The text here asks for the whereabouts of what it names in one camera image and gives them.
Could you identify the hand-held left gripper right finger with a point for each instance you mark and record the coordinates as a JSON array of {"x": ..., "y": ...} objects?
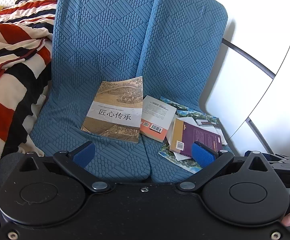
[{"x": 203, "y": 155}]

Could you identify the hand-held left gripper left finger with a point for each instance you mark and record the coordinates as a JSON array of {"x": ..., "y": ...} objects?
[{"x": 83, "y": 155}]

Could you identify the photo cover notebook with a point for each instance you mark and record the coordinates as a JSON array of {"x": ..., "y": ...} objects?
[
  {"x": 200, "y": 115},
  {"x": 167, "y": 101},
  {"x": 190, "y": 166}
]

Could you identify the purple and gold book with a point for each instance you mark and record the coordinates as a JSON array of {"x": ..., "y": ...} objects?
[{"x": 197, "y": 135}]

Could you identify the brown painting cover book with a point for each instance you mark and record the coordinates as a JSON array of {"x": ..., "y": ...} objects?
[{"x": 114, "y": 110}]

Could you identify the white and orange book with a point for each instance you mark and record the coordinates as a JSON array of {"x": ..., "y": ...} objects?
[{"x": 157, "y": 115}]

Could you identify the white round-cornered table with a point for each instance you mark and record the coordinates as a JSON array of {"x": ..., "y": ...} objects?
[{"x": 235, "y": 100}]

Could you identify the person's grey trouser leg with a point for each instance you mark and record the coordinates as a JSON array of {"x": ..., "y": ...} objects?
[{"x": 7, "y": 165}]

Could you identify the red black striped blanket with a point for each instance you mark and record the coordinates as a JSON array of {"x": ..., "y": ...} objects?
[{"x": 9, "y": 67}]

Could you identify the grey metal tube frame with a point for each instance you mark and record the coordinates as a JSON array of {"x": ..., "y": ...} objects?
[{"x": 247, "y": 55}]

